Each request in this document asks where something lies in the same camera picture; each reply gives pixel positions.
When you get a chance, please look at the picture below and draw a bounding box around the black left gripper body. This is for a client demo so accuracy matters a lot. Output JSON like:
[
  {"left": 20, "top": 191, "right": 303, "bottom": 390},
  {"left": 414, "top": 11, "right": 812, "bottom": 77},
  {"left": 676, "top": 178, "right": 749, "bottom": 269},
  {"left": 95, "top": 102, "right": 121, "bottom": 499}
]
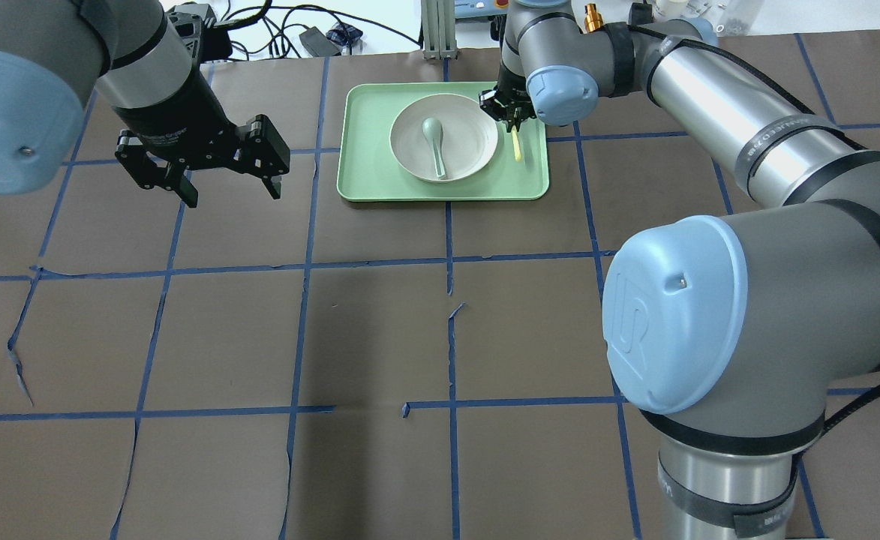
[{"left": 113, "top": 71, "right": 241, "bottom": 169}]

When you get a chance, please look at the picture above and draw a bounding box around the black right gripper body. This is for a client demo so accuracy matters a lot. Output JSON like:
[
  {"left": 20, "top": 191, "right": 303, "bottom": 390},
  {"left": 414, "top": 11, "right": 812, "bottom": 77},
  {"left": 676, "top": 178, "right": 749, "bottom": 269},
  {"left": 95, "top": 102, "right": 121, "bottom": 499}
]
[{"left": 497, "top": 64, "right": 536, "bottom": 121}]

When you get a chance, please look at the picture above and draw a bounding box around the yellow plastic fork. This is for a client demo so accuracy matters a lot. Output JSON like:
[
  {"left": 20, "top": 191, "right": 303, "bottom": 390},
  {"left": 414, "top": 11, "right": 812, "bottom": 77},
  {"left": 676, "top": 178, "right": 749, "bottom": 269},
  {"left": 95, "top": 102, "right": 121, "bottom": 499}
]
[{"left": 511, "top": 127, "right": 523, "bottom": 163}]

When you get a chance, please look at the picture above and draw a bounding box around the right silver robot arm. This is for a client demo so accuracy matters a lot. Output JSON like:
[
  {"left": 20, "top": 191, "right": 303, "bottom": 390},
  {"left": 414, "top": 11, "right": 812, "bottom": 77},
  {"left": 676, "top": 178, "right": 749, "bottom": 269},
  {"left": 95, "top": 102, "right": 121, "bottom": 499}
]
[{"left": 480, "top": 1, "right": 880, "bottom": 539}]

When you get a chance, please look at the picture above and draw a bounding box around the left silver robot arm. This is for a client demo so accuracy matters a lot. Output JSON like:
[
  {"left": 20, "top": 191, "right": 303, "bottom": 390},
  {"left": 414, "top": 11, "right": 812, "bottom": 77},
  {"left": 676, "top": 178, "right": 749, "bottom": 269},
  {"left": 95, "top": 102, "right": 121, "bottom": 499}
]
[{"left": 0, "top": 1, "right": 291, "bottom": 208}]

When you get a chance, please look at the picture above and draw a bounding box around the pale green plastic spoon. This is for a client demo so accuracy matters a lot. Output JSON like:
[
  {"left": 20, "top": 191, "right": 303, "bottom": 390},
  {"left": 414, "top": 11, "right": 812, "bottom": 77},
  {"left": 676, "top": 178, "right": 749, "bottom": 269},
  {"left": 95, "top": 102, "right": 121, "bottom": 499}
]
[{"left": 420, "top": 117, "right": 447, "bottom": 181}]

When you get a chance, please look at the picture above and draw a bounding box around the brass cylinder fitting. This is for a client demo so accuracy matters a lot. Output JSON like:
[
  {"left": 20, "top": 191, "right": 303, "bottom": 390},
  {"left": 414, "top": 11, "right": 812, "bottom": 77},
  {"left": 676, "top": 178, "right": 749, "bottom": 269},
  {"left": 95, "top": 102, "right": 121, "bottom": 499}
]
[{"left": 584, "top": 3, "right": 605, "bottom": 34}]

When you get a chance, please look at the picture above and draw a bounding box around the mint green tray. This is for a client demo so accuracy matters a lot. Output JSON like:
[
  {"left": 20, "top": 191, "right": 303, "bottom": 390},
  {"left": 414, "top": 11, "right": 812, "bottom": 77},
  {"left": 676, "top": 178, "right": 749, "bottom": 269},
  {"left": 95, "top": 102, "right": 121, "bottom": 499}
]
[{"left": 337, "top": 82, "right": 549, "bottom": 203}]

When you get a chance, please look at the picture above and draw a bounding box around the black power adapter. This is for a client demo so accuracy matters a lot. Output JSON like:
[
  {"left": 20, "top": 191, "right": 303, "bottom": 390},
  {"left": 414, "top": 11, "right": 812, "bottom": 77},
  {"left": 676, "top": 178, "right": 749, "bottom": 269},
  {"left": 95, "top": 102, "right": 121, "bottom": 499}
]
[{"left": 299, "top": 26, "right": 341, "bottom": 58}]

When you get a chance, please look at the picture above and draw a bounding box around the aluminium frame post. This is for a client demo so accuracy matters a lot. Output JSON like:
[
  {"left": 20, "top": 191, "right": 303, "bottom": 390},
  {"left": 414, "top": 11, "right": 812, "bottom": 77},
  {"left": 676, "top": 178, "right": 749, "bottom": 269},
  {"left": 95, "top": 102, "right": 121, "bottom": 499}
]
[{"left": 419, "top": 0, "right": 459, "bottom": 59}]

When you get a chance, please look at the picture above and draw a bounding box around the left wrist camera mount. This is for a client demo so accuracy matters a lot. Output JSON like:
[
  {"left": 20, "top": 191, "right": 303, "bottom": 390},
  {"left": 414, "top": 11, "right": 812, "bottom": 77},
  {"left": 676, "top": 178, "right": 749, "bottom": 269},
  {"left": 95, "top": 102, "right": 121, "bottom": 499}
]
[{"left": 165, "top": 2, "right": 233, "bottom": 66}]

